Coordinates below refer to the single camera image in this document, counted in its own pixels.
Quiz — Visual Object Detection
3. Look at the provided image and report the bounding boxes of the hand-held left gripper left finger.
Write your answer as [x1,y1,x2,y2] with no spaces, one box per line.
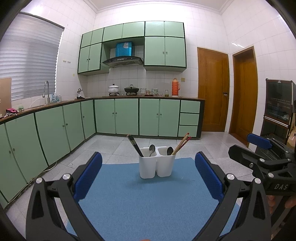
[25,152,104,241]

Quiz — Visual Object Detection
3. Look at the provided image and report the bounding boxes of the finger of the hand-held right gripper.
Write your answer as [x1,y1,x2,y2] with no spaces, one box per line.
[228,144,269,172]
[247,133,296,160]

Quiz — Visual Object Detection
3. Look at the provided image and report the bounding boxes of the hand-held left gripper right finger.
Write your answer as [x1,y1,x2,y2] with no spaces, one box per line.
[193,152,271,241]

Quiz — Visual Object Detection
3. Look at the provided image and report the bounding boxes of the red patterned wooden chopstick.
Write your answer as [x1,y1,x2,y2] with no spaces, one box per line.
[173,137,192,155]

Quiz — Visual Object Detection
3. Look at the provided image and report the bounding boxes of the plain brown wooden chopstick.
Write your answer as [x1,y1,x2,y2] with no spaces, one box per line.
[171,133,189,156]
[173,135,189,155]

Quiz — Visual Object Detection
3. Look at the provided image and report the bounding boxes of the black chopstick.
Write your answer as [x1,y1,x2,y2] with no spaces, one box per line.
[126,135,142,157]

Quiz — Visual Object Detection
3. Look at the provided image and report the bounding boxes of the dark blue chopstick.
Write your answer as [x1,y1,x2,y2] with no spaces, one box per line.
[129,134,144,157]

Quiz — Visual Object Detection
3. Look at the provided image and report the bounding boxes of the white double utensil holder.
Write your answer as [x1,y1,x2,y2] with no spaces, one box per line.
[139,146,176,179]

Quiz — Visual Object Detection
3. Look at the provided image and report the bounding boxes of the person's right hand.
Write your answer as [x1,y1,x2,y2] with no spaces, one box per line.
[266,196,296,209]

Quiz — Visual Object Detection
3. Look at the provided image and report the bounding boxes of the dark glass-front cabinet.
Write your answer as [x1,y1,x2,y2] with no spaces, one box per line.
[260,79,296,153]

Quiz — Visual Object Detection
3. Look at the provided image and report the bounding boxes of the wooden door in recess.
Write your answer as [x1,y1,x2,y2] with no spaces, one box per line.
[229,46,258,147]

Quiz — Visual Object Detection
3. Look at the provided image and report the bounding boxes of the blue table mat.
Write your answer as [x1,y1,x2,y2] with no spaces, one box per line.
[63,158,243,241]

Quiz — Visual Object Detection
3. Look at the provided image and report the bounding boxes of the closed wooden door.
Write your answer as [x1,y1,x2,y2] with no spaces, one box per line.
[197,47,230,132]

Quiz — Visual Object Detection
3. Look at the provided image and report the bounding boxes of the green lower kitchen cabinets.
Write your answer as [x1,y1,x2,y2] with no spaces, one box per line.
[0,97,205,209]

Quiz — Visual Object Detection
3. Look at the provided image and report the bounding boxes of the green kitchen cabinets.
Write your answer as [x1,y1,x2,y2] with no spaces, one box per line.
[77,21,187,76]
[0,97,205,209]

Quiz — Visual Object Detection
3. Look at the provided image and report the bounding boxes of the metal kitchen faucet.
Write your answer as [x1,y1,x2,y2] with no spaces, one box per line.
[43,81,51,104]

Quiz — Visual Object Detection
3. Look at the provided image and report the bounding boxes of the white cooking pot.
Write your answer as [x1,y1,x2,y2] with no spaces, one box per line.
[108,84,120,96]

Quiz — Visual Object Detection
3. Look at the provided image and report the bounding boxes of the orange thermos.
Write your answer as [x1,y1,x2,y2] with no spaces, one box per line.
[171,78,181,96]

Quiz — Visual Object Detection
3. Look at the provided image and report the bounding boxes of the black wok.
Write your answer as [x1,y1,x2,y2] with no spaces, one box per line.
[124,85,139,95]

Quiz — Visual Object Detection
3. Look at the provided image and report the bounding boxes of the brown board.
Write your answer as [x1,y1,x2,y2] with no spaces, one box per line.
[0,77,12,115]

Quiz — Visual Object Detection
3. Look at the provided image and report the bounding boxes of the range hood with blue film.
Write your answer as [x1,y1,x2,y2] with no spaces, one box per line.
[102,41,144,68]

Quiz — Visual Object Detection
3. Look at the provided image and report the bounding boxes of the white window blind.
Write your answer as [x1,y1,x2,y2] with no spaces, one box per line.
[0,12,65,102]

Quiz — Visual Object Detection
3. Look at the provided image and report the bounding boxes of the green upper kitchen cabinets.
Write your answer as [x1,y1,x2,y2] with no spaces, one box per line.
[77,21,187,76]

